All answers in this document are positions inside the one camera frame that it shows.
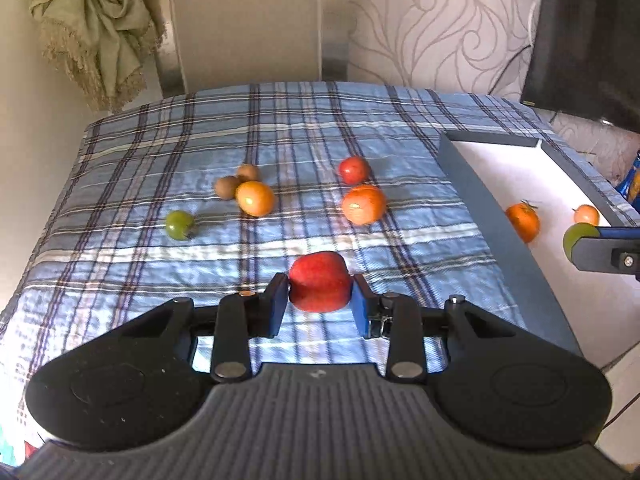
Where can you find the beige fringed curtain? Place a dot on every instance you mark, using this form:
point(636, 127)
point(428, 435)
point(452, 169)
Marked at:
point(100, 25)

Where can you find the yellow-orange orange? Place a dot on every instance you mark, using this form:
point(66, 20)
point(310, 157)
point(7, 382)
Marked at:
point(255, 198)

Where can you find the black television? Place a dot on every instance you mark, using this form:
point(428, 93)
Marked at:
point(590, 35)

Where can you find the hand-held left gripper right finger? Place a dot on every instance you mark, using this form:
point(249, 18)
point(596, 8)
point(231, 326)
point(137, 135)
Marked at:
point(361, 310)

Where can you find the blue and yellow package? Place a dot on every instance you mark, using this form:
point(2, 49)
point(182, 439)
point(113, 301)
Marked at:
point(631, 180)

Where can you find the small orange tangerine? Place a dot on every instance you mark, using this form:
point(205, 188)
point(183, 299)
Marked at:
point(586, 215)

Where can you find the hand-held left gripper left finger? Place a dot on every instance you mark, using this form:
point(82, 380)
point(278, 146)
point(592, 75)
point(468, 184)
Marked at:
point(280, 305)

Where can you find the large reddish persimmon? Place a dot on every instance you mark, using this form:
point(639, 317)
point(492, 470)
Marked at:
point(364, 204)

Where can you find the colourful printed cloth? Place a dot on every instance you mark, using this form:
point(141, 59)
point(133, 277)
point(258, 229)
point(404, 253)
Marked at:
point(12, 447)

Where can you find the grey metal-framed panel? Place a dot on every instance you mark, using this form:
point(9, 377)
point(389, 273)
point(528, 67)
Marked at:
point(245, 20)

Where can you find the blue plaid tablecloth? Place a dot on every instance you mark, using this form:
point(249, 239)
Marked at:
point(300, 125)

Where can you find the red apple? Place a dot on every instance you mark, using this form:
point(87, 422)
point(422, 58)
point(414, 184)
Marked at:
point(317, 280)

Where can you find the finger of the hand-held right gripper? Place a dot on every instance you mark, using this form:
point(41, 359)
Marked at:
point(620, 232)
point(600, 255)

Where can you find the grey box with white inside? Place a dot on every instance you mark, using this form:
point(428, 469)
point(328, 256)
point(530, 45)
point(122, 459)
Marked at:
point(480, 210)

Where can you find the red tomato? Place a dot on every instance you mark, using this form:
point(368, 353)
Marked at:
point(354, 170)

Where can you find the green tangerine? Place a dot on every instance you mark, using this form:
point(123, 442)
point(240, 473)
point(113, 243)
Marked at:
point(180, 224)
point(574, 240)

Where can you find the orange tangerine with stem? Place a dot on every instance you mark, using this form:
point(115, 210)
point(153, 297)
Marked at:
point(522, 222)

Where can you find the brown kiwi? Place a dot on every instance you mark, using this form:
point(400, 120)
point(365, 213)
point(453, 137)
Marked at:
point(227, 186)
point(249, 172)

